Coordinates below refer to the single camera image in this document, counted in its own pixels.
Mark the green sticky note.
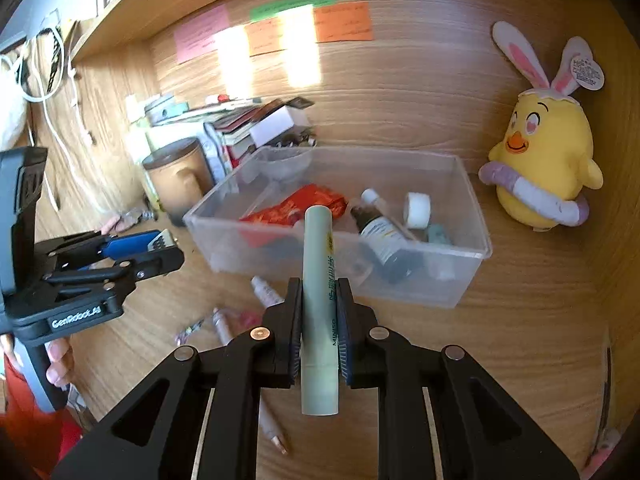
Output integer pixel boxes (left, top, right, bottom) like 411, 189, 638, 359
250, 0, 336, 22

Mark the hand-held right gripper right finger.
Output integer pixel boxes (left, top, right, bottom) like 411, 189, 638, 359
336, 276, 583, 480

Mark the yellow chick plush toy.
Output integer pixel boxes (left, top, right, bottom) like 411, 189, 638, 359
477, 21, 606, 233

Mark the person's red clothing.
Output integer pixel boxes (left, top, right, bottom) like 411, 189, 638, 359
0, 360, 87, 477

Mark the red paper envelope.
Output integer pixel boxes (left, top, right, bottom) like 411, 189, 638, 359
239, 184, 349, 248

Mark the white cable with plug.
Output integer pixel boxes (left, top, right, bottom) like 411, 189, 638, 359
15, 10, 96, 148

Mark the brown lidded ceramic mug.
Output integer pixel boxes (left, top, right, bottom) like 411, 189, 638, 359
142, 137, 216, 228

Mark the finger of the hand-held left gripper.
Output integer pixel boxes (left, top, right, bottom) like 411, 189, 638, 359
34, 230, 162, 261
44, 246, 186, 297

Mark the white cardboard box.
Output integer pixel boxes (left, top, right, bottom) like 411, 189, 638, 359
248, 106, 311, 147

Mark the dark dropper bottle white label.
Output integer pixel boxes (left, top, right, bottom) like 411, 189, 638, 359
350, 188, 426, 283

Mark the pink sticky note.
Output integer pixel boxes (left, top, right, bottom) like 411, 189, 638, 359
174, 4, 231, 65

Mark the clear plastic storage bin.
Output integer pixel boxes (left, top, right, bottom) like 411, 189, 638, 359
183, 146, 493, 309

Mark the pink bottle with white cap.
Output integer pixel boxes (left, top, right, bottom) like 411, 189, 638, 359
402, 191, 458, 282

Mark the pink cosmetic tube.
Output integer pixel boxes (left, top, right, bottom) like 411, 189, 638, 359
250, 275, 286, 308
212, 307, 237, 347

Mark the light green tube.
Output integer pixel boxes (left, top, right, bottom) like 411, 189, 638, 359
300, 205, 340, 417

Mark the wooden shelf board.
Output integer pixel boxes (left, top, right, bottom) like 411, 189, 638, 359
70, 0, 451, 66

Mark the person's left hand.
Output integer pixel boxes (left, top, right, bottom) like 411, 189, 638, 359
45, 336, 77, 390

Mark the white cloth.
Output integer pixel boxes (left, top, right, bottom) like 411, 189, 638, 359
0, 55, 32, 147

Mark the pink pen with copper tip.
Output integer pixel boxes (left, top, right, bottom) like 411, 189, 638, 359
259, 396, 292, 457

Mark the stack of books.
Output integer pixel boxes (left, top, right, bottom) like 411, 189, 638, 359
145, 95, 316, 171

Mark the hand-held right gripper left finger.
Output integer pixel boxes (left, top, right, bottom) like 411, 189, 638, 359
50, 276, 304, 480

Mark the orange sticky note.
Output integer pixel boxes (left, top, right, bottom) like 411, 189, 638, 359
245, 1, 375, 57

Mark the mahjong tile keychain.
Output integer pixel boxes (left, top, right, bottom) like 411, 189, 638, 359
149, 229, 178, 252

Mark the small teal bottle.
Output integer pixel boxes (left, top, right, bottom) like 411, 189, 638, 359
425, 223, 453, 246

